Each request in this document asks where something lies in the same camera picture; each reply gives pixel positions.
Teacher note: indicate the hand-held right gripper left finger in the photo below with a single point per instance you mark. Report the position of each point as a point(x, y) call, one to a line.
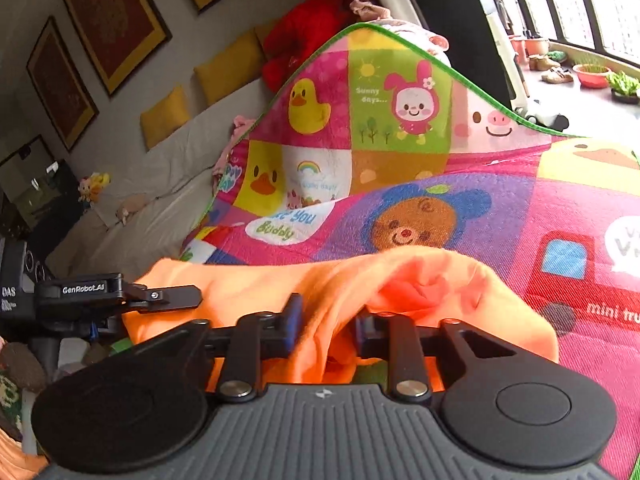
point(295, 327)

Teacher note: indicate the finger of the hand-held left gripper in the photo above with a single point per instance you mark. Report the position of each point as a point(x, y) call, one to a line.
point(170, 295)

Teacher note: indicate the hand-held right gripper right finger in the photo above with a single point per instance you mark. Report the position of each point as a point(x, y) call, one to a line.
point(363, 336)

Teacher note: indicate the orange elastic-waist garment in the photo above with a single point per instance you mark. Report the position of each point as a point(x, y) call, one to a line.
point(400, 290)

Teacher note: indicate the small beige plush toy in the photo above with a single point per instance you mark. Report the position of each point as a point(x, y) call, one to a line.
point(131, 207)

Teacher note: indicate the dark screen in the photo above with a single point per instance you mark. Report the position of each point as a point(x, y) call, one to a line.
point(47, 205)

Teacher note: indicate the grey covered sofa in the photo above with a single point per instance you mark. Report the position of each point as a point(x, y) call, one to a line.
point(165, 195)

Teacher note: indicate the yellow and pink plush toy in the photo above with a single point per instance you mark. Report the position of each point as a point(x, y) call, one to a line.
point(92, 187)

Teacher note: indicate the orange fabric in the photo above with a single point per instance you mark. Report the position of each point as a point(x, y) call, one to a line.
point(17, 457)

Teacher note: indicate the pink garment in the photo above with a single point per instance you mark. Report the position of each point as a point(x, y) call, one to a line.
point(235, 135)

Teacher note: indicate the colourful printed play mat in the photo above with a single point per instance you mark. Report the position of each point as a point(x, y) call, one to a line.
point(500, 210)

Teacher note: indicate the red cloth heap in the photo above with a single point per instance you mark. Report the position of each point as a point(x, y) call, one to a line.
point(310, 30)

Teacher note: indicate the white appliance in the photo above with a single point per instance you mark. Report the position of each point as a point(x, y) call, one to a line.
point(505, 60)

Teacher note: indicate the beige shoes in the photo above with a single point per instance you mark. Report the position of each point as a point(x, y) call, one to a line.
point(557, 76)

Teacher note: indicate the brown shoes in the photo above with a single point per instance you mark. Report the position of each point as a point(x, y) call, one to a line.
point(542, 62)

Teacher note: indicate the pale pink clothing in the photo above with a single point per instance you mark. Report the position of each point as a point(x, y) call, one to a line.
point(372, 7)

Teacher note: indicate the terracotta pot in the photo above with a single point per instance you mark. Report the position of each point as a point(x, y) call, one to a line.
point(532, 45)

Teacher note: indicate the red plant basin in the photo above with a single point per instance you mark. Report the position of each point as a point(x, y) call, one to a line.
point(592, 76)

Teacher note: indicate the black-framed window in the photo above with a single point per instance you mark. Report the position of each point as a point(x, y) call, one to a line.
point(590, 0)

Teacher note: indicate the dark small wall frame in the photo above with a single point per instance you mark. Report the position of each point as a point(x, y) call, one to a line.
point(25, 152)

